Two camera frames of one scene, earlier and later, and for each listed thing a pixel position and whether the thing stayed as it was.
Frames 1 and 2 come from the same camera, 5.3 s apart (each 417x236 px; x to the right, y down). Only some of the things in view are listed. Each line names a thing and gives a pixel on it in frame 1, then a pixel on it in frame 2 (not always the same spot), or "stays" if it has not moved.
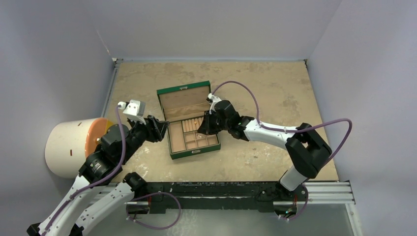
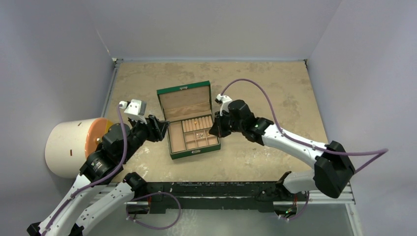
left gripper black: [154, 127] stays
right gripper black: [210, 121] to [223, 122]
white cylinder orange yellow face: [69, 141] stays
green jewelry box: [184, 106] stays
